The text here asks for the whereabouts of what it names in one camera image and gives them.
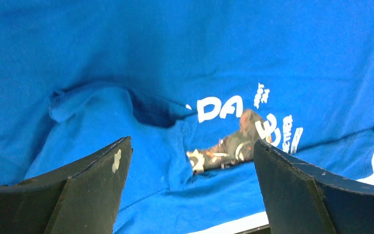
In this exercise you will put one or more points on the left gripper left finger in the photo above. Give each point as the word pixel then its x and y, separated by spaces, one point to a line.
pixel 82 197

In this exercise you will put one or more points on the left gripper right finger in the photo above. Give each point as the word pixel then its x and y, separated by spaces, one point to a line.
pixel 301 198

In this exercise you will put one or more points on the blue panda t shirt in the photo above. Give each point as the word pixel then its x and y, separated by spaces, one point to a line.
pixel 176 76

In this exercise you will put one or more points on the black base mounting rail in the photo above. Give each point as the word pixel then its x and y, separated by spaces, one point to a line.
pixel 265 229

